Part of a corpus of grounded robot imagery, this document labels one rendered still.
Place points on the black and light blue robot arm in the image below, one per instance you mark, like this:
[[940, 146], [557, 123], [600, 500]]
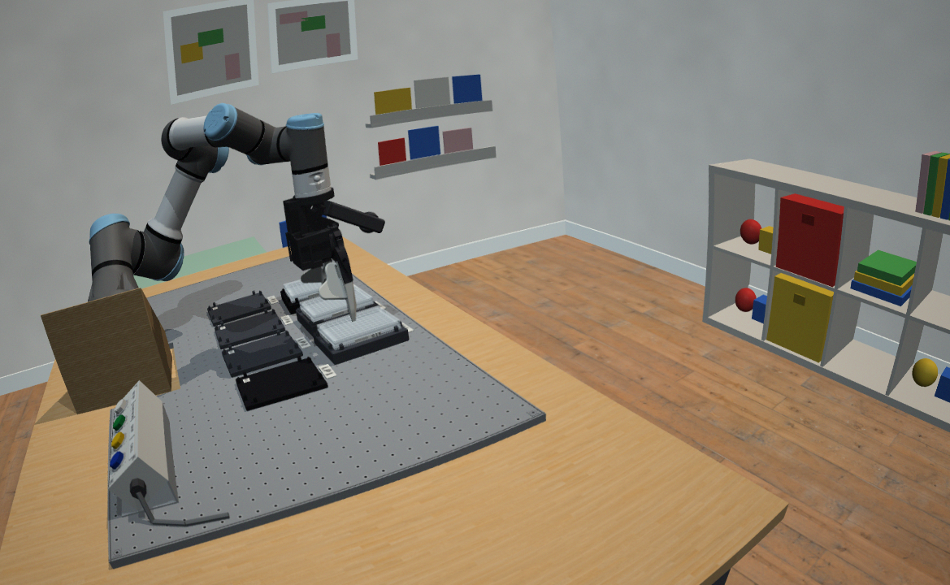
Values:
[[119, 252]]

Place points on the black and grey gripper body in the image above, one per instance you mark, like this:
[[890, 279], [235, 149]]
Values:
[[308, 227]]

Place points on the black l-shaped locator bracket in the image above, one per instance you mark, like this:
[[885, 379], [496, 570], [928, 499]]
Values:
[[312, 327]]

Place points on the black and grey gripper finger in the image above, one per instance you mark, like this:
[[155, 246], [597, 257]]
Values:
[[339, 280], [315, 276]]

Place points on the grey operator panel with coloured buttons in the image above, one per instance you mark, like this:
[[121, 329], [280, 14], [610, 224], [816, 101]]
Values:
[[141, 459]]

